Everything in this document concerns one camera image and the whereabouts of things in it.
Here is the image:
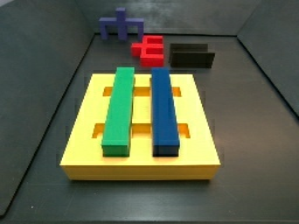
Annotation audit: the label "purple three-legged block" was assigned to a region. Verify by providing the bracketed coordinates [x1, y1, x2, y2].
[99, 7, 146, 40]

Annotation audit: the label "yellow slotted board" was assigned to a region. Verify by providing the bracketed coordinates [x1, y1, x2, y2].
[60, 73, 220, 180]

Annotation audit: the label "blue long bar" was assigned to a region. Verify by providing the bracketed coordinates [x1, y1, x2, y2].
[151, 67, 180, 157]

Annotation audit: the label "green long bar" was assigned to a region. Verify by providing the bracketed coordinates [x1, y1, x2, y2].
[101, 67, 135, 157]

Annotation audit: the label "red cross-shaped block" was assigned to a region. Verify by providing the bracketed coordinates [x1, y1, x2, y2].
[131, 35, 164, 67]

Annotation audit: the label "black angled bracket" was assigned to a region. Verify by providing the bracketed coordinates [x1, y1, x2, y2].
[170, 44, 215, 68]

